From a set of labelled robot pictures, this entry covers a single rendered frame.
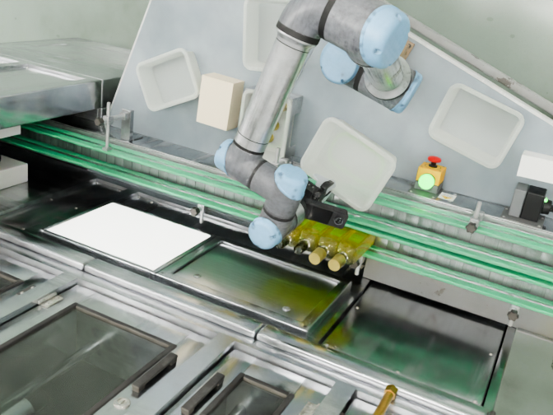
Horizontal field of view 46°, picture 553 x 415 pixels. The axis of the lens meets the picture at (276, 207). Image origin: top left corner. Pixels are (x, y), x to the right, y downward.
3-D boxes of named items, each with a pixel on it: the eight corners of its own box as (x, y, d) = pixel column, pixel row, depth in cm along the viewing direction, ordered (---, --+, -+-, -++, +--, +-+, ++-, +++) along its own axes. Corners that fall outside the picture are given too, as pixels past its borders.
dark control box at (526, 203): (511, 207, 188) (507, 215, 181) (518, 181, 185) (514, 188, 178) (541, 214, 185) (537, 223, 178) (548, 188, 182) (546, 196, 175)
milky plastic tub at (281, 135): (248, 149, 222) (234, 154, 214) (255, 84, 213) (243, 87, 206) (293, 161, 215) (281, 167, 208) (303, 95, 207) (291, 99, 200)
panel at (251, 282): (111, 207, 226) (38, 238, 197) (112, 199, 225) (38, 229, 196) (350, 289, 193) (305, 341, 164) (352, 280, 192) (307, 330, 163)
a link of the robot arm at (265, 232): (281, 230, 141) (269, 258, 146) (304, 211, 150) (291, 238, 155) (252, 212, 143) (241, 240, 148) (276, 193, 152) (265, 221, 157)
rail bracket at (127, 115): (132, 139, 239) (90, 151, 219) (134, 94, 232) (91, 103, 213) (142, 142, 237) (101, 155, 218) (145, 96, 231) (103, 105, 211)
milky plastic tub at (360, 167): (339, 108, 173) (327, 113, 166) (408, 156, 168) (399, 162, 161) (309, 160, 181) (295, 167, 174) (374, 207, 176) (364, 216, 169)
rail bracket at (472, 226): (471, 216, 182) (462, 230, 170) (477, 192, 179) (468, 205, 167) (485, 220, 180) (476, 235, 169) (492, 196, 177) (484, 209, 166)
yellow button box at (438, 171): (420, 182, 198) (413, 188, 192) (425, 159, 196) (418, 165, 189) (442, 188, 196) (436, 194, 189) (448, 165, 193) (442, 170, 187)
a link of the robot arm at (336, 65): (346, 27, 177) (326, 29, 165) (388, 49, 173) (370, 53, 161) (327, 67, 182) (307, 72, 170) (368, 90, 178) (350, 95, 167)
